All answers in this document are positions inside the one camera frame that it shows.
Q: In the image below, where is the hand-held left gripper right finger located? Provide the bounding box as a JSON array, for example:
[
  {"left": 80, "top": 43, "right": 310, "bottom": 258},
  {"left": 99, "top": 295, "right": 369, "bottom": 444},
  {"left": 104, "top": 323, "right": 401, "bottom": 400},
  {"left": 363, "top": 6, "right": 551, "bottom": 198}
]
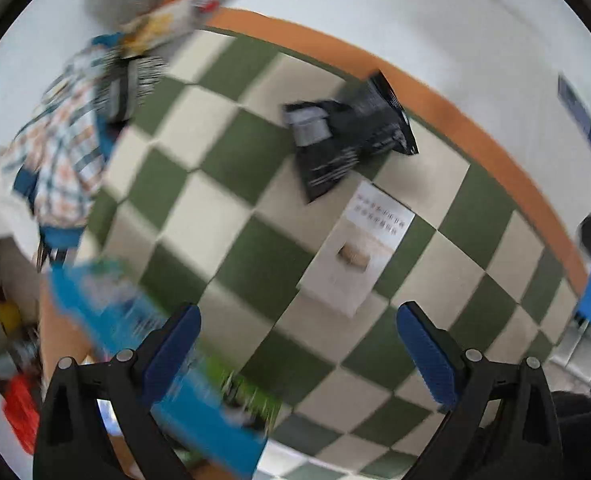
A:
[{"left": 396, "top": 301, "right": 565, "bottom": 480}]

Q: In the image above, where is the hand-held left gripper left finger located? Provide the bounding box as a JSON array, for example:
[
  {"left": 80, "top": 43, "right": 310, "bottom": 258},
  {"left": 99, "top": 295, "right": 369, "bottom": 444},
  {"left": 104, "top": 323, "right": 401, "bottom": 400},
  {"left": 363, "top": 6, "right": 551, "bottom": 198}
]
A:
[{"left": 33, "top": 302, "right": 203, "bottom": 480}]

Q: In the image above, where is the cardboard box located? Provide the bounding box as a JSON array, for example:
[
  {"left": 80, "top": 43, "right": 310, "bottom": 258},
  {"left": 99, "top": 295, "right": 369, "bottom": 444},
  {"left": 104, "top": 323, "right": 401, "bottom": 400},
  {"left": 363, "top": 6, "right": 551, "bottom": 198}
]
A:
[{"left": 40, "top": 256, "right": 270, "bottom": 479}]

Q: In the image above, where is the white packet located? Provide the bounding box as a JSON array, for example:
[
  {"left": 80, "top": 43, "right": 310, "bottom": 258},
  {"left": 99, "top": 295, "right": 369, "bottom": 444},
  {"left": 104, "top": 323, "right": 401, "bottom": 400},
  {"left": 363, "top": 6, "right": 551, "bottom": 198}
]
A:
[{"left": 295, "top": 180, "right": 417, "bottom": 319}]

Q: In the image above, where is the black packet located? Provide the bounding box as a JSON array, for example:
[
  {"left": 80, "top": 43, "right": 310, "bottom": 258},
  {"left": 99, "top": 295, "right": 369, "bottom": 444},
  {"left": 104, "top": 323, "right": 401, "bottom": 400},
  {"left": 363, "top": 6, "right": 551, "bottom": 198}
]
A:
[{"left": 281, "top": 69, "right": 420, "bottom": 205}]

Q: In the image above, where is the blue smartphone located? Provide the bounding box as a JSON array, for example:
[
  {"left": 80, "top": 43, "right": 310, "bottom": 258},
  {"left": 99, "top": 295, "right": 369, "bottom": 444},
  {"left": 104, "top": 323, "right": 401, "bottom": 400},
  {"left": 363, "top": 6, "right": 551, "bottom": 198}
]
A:
[{"left": 557, "top": 73, "right": 591, "bottom": 161}]

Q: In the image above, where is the red plastic bag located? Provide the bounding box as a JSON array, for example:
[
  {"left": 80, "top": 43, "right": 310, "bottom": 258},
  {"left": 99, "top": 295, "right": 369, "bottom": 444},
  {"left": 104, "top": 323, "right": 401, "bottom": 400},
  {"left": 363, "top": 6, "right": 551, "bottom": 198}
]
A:
[{"left": 2, "top": 374, "right": 42, "bottom": 455}]

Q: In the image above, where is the green white checkered tablecloth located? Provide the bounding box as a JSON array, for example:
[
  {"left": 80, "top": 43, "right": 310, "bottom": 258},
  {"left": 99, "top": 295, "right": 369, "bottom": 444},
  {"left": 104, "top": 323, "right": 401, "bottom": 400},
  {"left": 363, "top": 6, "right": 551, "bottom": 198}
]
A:
[{"left": 83, "top": 7, "right": 591, "bottom": 480}]

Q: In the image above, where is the yellow bucket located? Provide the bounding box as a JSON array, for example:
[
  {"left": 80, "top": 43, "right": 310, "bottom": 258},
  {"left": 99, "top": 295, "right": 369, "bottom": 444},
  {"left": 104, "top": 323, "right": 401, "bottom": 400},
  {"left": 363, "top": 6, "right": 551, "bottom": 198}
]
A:
[{"left": 0, "top": 301, "right": 22, "bottom": 335}]

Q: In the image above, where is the white pillow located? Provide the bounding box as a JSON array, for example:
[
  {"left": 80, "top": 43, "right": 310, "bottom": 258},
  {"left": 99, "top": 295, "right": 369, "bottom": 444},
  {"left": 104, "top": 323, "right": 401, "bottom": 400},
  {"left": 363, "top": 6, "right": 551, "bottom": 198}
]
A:
[{"left": 0, "top": 157, "right": 44, "bottom": 266}]

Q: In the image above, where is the plaid blanket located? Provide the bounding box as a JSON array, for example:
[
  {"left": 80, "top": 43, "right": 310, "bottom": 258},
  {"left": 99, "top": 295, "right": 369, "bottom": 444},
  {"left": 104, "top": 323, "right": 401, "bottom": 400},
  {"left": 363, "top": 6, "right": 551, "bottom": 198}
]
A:
[{"left": 0, "top": 42, "right": 122, "bottom": 248}]

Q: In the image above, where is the black white striped cloth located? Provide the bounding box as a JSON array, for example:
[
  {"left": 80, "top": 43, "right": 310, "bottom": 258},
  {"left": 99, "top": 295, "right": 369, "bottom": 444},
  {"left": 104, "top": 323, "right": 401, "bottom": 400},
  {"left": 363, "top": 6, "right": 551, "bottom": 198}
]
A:
[{"left": 94, "top": 54, "right": 170, "bottom": 125}]

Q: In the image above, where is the yellow white snack package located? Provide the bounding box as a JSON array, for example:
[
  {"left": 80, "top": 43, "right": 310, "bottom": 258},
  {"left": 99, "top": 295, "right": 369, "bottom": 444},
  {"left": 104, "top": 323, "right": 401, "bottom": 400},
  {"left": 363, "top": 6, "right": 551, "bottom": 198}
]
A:
[{"left": 117, "top": 0, "right": 222, "bottom": 59}]

